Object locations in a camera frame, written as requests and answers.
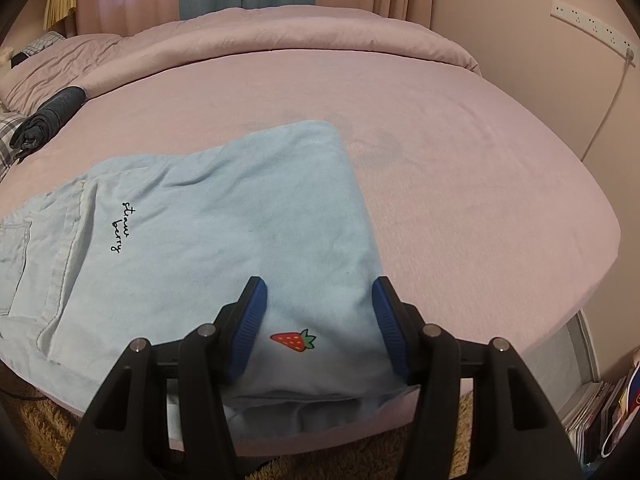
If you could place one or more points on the white power strip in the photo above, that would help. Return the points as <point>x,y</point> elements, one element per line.
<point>590,22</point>

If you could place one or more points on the stack of magazines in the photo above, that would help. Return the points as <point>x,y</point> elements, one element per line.
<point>587,420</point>

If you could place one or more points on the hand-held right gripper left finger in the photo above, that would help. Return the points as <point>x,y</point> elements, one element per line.
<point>250,330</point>

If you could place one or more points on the light blue strawberry pants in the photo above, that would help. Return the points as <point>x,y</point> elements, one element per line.
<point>200,220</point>

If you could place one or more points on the small plaid cloth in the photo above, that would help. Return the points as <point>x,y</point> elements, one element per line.
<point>45,42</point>

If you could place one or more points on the plaid pillow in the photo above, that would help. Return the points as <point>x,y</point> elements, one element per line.
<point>7,135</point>

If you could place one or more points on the pink bed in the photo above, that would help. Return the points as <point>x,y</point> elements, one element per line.
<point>450,185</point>

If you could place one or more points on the white bag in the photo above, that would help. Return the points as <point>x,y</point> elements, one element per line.
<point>625,410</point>

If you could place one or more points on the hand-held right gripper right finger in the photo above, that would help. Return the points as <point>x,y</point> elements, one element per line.
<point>390,330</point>

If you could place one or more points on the dark folded clothes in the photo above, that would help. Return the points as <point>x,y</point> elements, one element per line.
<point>50,110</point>

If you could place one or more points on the pink duvet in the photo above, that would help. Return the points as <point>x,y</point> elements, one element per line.
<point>300,30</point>

